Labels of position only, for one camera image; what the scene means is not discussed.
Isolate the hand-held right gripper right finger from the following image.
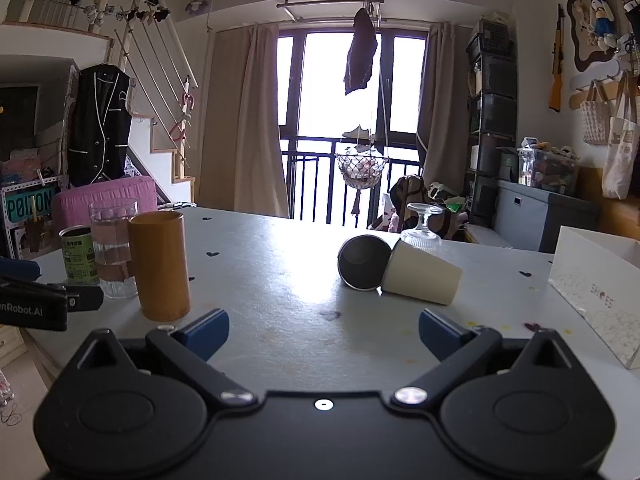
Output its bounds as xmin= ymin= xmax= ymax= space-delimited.
xmin=391 ymin=308 xmax=576 ymax=407

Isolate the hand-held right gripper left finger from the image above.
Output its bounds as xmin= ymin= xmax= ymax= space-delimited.
xmin=75 ymin=308 xmax=257 ymax=407

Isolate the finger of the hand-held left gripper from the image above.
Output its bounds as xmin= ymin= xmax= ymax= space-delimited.
xmin=65 ymin=286 xmax=105 ymax=314
xmin=0 ymin=258 xmax=41 ymax=281

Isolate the white paper cup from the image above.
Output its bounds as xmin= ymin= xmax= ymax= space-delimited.
xmin=381 ymin=240 xmax=464 ymax=306

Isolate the black metal cup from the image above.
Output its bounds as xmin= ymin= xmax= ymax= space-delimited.
xmin=337 ymin=234 xmax=394 ymax=292

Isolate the yellow cylindrical cup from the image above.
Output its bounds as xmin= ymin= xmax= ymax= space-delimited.
xmin=127 ymin=210 xmax=192 ymax=322

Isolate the green labelled tin can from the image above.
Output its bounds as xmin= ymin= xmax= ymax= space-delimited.
xmin=59 ymin=225 xmax=101 ymax=286

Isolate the clear drinking glass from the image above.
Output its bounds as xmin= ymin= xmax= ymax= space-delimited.
xmin=89 ymin=199 xmax=139 ymax=300

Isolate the green licence plate sign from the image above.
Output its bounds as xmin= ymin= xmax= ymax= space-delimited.
xmin=4 ymin=186 xmax=55 ymax=221

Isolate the clear stemmed glass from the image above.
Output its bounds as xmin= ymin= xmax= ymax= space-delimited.
xmin=401 ymin=203 xmax=445 ymax=254

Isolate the pink storage box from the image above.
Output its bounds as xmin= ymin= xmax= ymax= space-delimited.
xmin=52 ymin=175 xmax=159 ymax=234

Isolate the brown backpack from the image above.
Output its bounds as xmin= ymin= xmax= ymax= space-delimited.
xmin=389 ymin=174 xmax=469 ymax=241

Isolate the grey chest cabinet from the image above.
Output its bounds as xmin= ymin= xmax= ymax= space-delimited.
xmin=494 ymin=179 xmax=602 ymax=254

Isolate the black vest with white trim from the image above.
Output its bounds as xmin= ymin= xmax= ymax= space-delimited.
xmin=67 ymin=63 xmax=134 ymax=187

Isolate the white shoe box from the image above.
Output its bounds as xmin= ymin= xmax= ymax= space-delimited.
xmin=548 ymin=225 xmax=640 ymax=370

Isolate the black balcony railing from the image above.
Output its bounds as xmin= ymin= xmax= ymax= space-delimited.
xmin=279 ymin=134 xmax=427 ymax=227

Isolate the clear plastic storage box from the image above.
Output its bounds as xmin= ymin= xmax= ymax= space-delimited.
xmin=517 ymin=147 xmax=581 ymax=196

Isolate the beige curtain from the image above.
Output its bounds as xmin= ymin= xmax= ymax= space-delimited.
xmin=416 ymin=22 xmax=474 ymax=182
xmin=197 ymin=22 xmax=291 ymax=219

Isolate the black drawer shelf unit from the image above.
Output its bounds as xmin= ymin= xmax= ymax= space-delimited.
xmin=465 ymin=33 xmax=519 ymax=227

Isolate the white stair railing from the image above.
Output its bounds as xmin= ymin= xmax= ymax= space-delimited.
xmin=5 ymin=0 xmax=199 ymax=92

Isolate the beige canvas tote bag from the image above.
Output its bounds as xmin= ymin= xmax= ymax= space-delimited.
xmin=601 ymin=72 xmax=640 ymax=200

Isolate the white mesh tote bag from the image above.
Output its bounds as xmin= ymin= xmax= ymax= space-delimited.
xmin=580 ymin=82 xmax=612 ymax=146

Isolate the toy rifle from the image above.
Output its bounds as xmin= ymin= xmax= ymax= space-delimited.
xmin=548 ymin=3 xmax=566 ymax=111

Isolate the dark hanging garment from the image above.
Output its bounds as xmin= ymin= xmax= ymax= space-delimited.
xmin=343 ymin=8 xmax=379 ymax=96

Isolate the blue plush doll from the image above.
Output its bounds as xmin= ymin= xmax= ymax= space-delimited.
xmin=589 ymin=0 xmax=622 ymax=52

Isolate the hanging wire basket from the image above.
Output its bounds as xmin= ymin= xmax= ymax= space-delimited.
xmin=335 ymin=152 xmax=389 ymax=190

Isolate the clothes hanging rail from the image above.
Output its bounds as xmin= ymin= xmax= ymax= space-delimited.
xmin=276 ymin=0 xmax=385 ymax=24

